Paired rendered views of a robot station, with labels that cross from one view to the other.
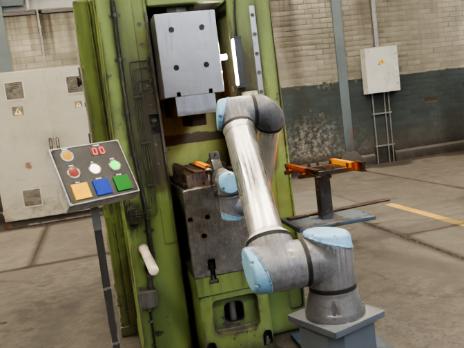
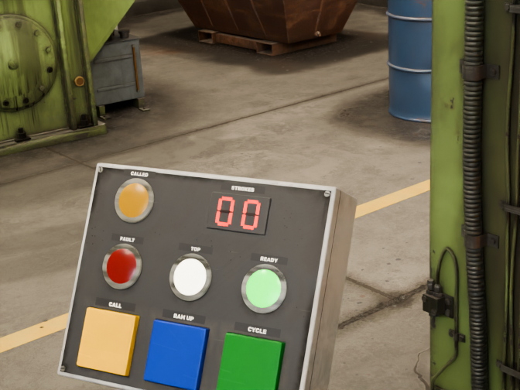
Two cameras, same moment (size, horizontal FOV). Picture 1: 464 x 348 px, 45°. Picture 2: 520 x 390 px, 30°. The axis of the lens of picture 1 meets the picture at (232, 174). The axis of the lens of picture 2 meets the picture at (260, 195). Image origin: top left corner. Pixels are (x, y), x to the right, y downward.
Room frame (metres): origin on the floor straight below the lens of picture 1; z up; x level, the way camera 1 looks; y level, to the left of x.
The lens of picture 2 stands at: (2.12, -0.42, 1.59)
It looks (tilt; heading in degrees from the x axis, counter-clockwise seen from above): 20 degrees down; 66
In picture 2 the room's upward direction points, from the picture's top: 4 degrees counter-clockwise
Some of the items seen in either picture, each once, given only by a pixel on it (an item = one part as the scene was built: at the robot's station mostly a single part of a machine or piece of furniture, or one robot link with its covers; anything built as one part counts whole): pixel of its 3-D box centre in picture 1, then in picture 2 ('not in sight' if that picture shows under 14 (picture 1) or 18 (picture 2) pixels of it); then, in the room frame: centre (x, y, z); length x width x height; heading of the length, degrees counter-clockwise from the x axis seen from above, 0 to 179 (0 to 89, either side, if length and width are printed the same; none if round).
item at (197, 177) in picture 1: (197, 172); not in sight; (2.96, 0.18, 0.96); 0.42 x 0.20 x 0.09; 14
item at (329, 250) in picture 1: (326, 256); not in sight; (1.70, -0.26, 0.79); 0.17 x 0.15 x 0.18; 99
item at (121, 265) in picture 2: (73, 172); (121, 266); (2.41, 0.68, 1.09); 0.05 x 0.03 x 0.04; 104
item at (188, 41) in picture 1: (190, 57); not in sight; (2.97, 0.14, 1.56); 0.42 x 0.39 x 0.40; 14
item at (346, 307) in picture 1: (333, 297); not in sight; (1.70, -0.27, 0.65); 0.19 x 0.19 x 0.10
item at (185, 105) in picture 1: (188, 105); not in sight; (2.96, 0.18, 1.32); 0.42 x 0.20 x 0.10; 14
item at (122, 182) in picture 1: (122, 183); (251, 369); (2.50, 0.50, 1.01); 0.07 x 0.05 x 0.07; 129
